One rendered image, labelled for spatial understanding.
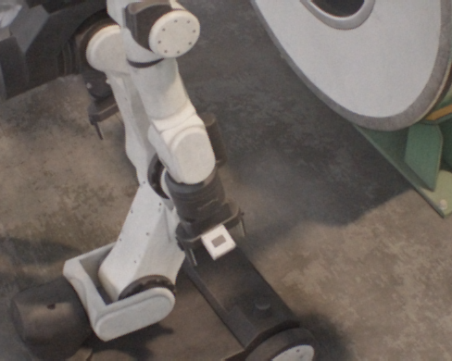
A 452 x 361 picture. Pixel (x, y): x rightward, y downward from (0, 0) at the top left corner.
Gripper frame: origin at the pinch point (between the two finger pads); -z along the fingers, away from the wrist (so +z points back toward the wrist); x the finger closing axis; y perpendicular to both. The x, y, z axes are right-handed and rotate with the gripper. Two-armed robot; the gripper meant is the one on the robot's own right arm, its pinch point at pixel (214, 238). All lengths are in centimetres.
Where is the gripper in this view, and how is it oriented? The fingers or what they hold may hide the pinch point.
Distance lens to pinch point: 147.6
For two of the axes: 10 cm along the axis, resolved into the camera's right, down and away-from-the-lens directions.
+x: 8.5, -4.9, 2.0
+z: -2.2, -6.7, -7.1
